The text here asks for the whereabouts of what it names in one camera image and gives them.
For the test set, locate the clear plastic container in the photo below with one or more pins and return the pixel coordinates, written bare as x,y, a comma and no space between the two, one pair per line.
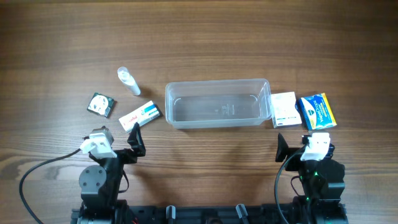
218,103

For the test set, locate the white red medicine box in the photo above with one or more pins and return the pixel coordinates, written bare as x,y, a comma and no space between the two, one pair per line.
142,116

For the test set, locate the small clear white bottle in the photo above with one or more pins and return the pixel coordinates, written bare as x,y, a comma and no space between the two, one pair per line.
128,80

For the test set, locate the dark green round-label box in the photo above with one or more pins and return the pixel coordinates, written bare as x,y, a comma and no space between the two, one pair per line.
101,105

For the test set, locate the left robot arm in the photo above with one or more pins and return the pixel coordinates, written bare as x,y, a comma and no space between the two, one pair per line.
100,183

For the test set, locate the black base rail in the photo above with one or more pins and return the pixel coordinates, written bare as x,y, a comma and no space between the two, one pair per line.
264,214

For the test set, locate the white Beiersdorf plaster box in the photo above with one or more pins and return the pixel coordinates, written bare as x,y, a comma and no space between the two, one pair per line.
285,111

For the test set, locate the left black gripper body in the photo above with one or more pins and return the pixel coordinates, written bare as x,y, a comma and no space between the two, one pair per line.
125,154

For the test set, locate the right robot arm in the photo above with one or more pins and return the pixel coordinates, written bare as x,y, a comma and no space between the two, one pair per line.
322,180

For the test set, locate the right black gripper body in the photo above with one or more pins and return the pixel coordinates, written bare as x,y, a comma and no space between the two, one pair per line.
295,163

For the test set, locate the blue yellow VapoDrops box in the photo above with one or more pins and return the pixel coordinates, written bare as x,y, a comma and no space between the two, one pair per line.
317,112

